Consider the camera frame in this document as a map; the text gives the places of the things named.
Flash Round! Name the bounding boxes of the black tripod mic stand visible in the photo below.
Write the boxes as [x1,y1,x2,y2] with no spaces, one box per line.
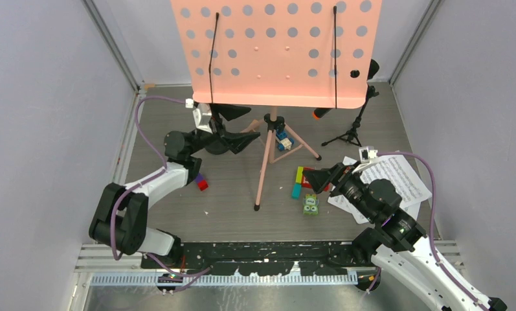
[321,85,379,148]

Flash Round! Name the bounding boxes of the pink music stand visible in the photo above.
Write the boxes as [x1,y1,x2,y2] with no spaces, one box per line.
[170,0,383,212]

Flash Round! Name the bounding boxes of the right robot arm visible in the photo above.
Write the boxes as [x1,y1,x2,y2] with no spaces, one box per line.
[303,161,508,310]

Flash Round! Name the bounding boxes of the lime green toy block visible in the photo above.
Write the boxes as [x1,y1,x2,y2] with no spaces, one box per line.
[295,167,304,184]

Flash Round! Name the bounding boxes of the purple red toy block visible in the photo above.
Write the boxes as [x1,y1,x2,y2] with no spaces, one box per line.
[194,173,208,191]

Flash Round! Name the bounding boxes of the purple cable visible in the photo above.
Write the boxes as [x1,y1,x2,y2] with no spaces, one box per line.
[376,151,492,311]
[108,95,194,262]

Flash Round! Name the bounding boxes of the teal toy block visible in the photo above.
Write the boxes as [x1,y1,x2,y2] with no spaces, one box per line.
[291,183,302,200]

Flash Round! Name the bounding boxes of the sheet music page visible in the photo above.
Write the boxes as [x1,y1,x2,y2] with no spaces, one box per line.
[361,155,432,214]
[327,172,421,224]

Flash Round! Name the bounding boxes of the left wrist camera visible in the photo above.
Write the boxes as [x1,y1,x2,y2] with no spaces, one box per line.
[192,103,213,133]

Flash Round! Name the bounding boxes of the green monster face block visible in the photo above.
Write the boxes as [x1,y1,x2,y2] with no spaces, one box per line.
[303,194,319,215]

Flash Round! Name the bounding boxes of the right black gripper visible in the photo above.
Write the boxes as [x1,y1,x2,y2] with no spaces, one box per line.
[302,160,377,221]

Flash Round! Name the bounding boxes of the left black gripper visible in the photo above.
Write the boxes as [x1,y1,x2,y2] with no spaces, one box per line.
[187,99,260,157]

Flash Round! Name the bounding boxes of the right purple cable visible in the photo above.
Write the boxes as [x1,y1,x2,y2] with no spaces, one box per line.
[376,151,492,311]

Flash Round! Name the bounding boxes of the black round base mic stand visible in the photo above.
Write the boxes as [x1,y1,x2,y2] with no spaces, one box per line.
[205,141,230,155]

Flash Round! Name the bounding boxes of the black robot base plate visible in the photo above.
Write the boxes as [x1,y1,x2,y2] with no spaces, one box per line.
[141,241,373,276]

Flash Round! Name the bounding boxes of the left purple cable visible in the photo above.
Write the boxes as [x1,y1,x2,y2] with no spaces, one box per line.
[108,95,194,262]

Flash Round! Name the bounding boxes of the red window toy block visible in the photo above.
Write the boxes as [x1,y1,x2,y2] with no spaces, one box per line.
[301,167,313,189]

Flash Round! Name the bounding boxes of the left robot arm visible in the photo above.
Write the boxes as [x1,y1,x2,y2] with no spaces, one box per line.
[89,103,260,268]

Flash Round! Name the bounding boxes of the blue white toy car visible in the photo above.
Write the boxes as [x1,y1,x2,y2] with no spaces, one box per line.
[277,138,294,152]

